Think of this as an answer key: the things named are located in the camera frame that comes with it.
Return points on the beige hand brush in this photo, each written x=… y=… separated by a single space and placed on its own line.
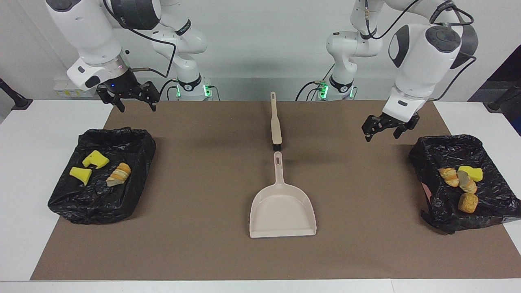
x=276 y=126

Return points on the notched yellow sponge piece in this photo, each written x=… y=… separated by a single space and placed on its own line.
x=95 y=158

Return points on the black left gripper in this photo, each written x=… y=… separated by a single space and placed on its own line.
x=397 y=121

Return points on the pink plastic bin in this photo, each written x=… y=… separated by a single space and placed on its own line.
x=426 y=191

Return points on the black stand leg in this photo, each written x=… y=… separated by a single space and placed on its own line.
x=498 y=103
x=18 y=101

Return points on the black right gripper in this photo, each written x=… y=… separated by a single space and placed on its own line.
x=124 y=85

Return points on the brown table mat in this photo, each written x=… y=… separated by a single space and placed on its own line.
x=244 y=260

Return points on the pale striped croissant piece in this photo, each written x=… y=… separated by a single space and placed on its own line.
x=119 y=174

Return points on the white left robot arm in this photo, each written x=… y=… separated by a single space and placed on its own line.
x=419 y=57

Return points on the black trash bag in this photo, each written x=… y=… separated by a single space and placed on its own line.
x=447 y=154
x=101 y=199

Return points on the beige plastic dustpan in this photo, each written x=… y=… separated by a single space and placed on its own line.
x=283 y=211

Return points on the brown bread roll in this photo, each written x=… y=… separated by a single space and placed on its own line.
x=468 y=202

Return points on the pale bread chunk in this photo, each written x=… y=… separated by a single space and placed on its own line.
x=468 y=183

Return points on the green yellow sponge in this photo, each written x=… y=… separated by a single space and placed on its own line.
x=472 y=173

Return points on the dark panel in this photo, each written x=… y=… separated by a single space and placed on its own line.
x=508 y=69

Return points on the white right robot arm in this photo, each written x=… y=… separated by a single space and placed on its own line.
x=93 y=36

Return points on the white cardboard box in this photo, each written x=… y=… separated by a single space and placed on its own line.
x=61 y=91

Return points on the orange white croissant piece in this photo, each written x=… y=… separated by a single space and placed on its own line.
x=449 y=176

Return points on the yellow sponge wedge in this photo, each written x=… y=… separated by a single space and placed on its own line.
x=80 y=174

